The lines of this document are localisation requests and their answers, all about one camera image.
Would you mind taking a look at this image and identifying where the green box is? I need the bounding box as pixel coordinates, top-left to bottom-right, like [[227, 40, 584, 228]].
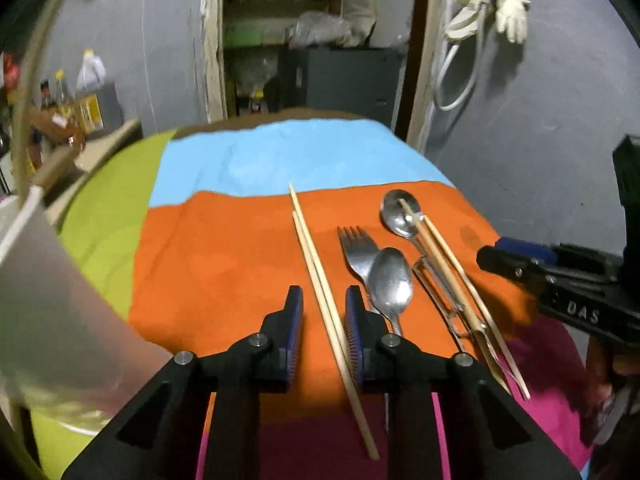
[[223, 22, 288, 46]]

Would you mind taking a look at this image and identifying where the dark grey cabinet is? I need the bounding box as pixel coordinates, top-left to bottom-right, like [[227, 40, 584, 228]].
[[277, 47, 403, 126]]

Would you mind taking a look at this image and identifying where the clear glass cup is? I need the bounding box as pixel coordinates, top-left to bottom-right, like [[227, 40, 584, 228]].
[[0, 0, 173, 438]]

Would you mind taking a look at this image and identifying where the metal wire peeler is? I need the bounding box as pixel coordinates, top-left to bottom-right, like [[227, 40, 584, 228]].
[[412, 255, 488, 353]]

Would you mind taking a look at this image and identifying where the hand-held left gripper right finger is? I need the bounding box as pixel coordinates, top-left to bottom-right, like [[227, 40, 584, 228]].
[[345, 285, 583, 480]]

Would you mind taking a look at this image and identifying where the crumpled clear plastic bag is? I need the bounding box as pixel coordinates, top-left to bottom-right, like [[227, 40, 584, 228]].
[[287, 10, 376, 50]]

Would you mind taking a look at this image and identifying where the wooden chopstick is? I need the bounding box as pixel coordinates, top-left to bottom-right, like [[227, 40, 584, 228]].
[[424, 214, 532, 401], [397, 199, 512, 396], [293, 211, 362, 401], [289, 183, 379, 461]]

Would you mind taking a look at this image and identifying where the white plastic jug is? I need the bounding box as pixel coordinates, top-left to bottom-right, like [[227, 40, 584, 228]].
[[76, 49, 108, 92]]

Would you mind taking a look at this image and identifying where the dark square box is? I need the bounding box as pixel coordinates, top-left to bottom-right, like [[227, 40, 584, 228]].
[[97, 85, 125, 131]]

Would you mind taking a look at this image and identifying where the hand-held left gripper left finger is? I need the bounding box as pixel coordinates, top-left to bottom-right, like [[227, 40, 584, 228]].
[[62, 285, 305, 480]]

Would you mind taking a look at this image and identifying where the striped multicolour blanket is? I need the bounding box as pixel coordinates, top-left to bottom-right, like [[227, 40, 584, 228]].
[[30, 107, 596, 480]]

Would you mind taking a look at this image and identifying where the metal spoon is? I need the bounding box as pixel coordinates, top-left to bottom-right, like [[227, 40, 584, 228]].
[[381, 189, 503, 383], [367, 247, 415, 338]]

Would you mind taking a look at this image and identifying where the person's right hand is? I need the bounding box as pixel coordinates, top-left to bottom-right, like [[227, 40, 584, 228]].
[[584, 341, 640, 454]]

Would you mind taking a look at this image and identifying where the metal fork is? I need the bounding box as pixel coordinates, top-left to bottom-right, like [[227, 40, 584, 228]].
[[337, 225, 388, 321]]

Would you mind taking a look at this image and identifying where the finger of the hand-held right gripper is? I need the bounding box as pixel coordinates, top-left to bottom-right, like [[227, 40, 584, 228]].
[[476, 237, 560, 307]]

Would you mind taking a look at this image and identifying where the white hose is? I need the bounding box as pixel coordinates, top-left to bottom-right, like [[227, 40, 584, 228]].
[[432, 0, 488, 112]]

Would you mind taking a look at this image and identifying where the wooden door frame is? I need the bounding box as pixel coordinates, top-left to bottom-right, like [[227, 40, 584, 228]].
[[200, 0, 451, 153]]

